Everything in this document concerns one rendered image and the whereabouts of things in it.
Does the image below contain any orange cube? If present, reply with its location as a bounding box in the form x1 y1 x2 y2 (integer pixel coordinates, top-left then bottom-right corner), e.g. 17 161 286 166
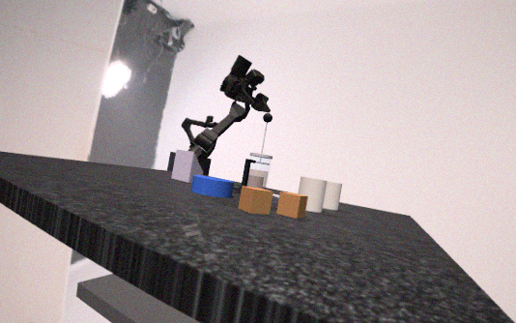
238 186 273 215
276 192 308 219

